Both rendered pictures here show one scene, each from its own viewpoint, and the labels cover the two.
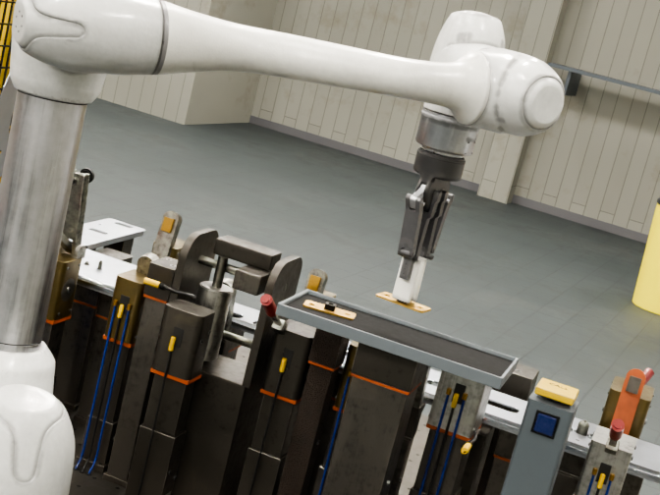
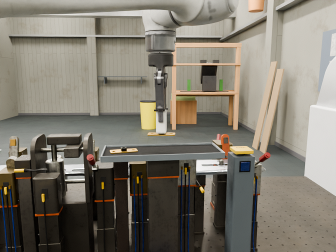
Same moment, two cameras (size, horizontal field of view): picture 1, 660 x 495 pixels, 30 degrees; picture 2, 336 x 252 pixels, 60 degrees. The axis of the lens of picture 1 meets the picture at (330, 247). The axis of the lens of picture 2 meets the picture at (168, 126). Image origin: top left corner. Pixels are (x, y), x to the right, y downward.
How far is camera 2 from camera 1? 1.09 m
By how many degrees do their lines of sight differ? 22
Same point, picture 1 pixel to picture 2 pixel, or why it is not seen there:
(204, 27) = not seen: outside the picture
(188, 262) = (36, 153)
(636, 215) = (131, 108)
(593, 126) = (114, 89)
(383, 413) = (169, 190)
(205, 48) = not seen: outside the picture
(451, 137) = (167, 41)
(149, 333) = (26, 196)
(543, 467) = (248, 185)
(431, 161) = (160, 57)
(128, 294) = (6, 180)
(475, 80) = not seen: outside the picture
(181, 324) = (45, 186)
